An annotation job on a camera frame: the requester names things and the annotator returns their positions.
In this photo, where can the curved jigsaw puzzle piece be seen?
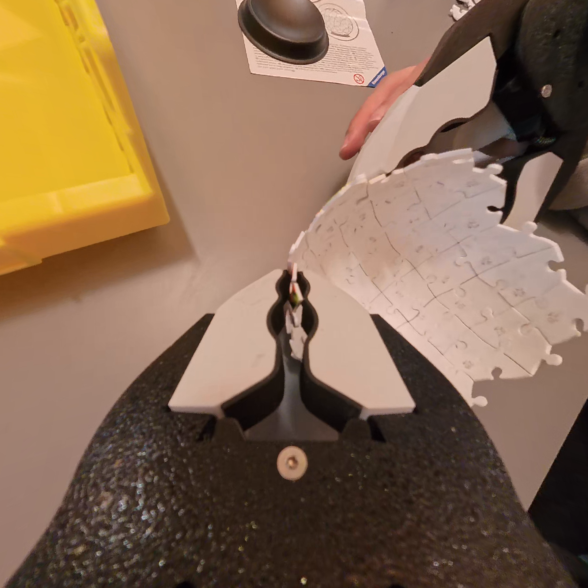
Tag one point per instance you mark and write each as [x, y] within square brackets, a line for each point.
[296, 330]

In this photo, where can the partly built puzzle ball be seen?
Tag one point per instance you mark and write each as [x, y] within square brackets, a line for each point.
[436, 275]

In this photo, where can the black round ball stand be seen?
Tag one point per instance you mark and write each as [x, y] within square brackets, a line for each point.
[280, 32]

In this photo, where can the person's right forearm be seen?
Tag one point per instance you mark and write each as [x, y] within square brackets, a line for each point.
[574, 193]

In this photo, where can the yellow plastic bin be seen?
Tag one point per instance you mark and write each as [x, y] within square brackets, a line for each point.
[55, 138]

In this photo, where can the small white puzzle section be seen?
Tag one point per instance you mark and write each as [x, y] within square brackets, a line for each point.
[461, 9]

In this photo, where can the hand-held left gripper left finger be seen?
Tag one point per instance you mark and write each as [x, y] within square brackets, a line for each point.
[229, 363]

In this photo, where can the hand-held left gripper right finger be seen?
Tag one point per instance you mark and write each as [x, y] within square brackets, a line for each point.
[358, 367]

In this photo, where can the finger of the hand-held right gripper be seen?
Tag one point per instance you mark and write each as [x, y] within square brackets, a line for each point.
[436, 101]
[533, 183]

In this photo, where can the white instruction sheet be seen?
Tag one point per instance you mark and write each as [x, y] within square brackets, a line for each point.
[353, 59]

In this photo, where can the person's right hand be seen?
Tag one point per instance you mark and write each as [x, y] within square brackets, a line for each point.
[376, 110]

